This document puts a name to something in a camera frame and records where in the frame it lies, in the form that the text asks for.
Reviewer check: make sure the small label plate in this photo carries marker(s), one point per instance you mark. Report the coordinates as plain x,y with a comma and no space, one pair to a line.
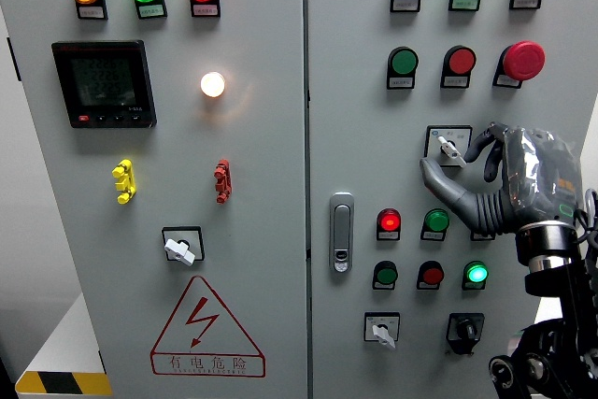
205,10
456,82
507,81
92,12
432,236
406,5
388,235
481,237
473,286
465,4
152,11
384,286
525,3
401,82
428,286

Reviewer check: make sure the small green domed lamp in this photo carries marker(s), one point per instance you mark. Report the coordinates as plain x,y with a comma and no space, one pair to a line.
437,220

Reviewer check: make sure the small bright green lamp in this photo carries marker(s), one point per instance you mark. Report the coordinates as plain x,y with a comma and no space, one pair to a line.
476,273

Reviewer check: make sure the large red stop button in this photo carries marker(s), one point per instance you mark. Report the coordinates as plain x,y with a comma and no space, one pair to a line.
523,60

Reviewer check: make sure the small red push button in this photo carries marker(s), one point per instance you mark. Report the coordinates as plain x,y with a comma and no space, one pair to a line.
432,275

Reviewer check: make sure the large red push button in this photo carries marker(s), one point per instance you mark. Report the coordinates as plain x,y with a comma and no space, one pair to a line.
460,61

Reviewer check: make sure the small orange-red round lamp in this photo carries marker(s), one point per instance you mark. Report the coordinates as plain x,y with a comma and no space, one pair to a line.
389,220

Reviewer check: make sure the small green push button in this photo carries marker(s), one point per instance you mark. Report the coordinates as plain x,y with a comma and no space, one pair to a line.
386,274

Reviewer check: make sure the pale grey door with lock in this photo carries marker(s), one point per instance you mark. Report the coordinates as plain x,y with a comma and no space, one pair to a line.
364,137

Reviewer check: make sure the large green push button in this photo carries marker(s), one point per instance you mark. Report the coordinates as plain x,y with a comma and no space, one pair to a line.
403,61

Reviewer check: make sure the silver door lock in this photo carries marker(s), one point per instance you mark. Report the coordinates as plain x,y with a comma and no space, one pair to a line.
342,231

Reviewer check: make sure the pale grey door with display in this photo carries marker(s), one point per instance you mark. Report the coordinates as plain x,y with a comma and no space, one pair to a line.
261,161

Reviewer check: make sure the white round lamp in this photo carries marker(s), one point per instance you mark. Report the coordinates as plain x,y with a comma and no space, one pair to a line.
212,84

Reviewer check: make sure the red warning triangle sticker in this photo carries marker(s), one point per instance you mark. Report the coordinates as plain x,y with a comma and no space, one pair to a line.
202,315

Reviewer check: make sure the black display meter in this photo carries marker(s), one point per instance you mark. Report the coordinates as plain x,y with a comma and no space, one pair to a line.
104,86

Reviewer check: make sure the black yellow striped tape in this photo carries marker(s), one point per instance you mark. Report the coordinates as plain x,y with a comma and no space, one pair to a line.
61,383

